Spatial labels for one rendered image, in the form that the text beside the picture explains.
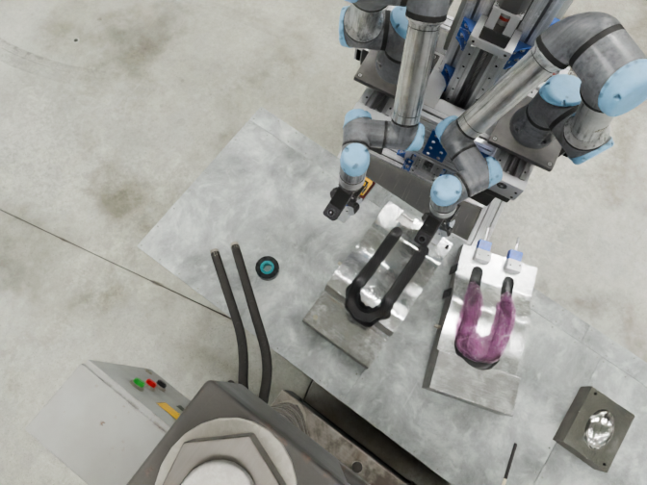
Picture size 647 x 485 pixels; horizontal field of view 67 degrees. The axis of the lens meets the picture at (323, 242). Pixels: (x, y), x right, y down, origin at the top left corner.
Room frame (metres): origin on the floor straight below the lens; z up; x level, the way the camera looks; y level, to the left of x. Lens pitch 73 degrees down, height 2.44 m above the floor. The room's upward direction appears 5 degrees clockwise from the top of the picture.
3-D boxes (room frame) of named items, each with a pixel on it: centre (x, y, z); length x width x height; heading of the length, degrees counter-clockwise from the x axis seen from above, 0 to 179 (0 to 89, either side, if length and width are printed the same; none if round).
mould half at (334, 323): (0.37, -0.20, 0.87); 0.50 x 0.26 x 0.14; 149
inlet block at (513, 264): (0.51, -0.66, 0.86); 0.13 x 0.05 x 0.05; 166
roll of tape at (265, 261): (0.39, 0.18, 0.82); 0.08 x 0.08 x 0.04
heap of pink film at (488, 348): (0.27, -0.54, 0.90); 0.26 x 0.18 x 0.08; 166
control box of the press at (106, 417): (-0.12, 0.35, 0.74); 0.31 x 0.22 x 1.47; 59
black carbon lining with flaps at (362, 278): (0.38, -0.21, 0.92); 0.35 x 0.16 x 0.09; 149
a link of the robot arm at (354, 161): (0.60, -0.06, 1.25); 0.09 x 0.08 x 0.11; 0
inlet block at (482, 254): (0.54, -0.55, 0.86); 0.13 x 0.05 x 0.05; 166
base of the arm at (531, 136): (0.89, -0.65, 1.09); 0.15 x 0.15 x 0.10
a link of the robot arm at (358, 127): (0.70, -0.08, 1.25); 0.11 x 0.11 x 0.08; 0
